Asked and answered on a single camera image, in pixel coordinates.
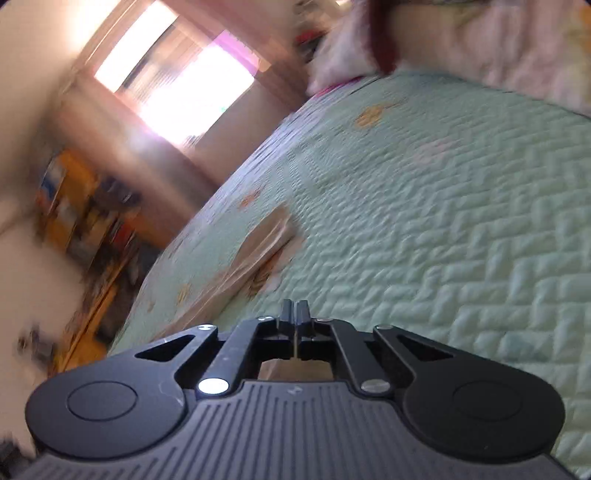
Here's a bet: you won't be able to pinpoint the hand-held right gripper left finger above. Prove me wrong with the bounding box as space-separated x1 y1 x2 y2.
134 299 297 398

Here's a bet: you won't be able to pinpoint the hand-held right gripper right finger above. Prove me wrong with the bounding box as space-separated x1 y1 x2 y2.
298 299 456 396

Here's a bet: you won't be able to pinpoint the cream printed pants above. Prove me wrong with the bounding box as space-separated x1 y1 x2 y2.
168 205 335 383

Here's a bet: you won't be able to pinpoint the green quilted bedspread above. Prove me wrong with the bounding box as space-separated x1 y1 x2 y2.
106 69 591 468

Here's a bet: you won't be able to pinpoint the wooden desk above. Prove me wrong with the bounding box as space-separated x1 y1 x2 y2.
50 265 140 376

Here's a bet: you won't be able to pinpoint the wooden bookshelf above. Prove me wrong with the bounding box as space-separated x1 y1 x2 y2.
34 148 163 278

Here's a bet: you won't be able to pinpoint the pink curtain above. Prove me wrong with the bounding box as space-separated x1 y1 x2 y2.
50 69 223 197
248 25 317 100

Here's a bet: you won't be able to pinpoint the window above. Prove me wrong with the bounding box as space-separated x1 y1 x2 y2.
93 0 258 145

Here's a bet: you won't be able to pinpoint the floral pillow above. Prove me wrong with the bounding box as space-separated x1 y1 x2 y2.
306 0 591 117

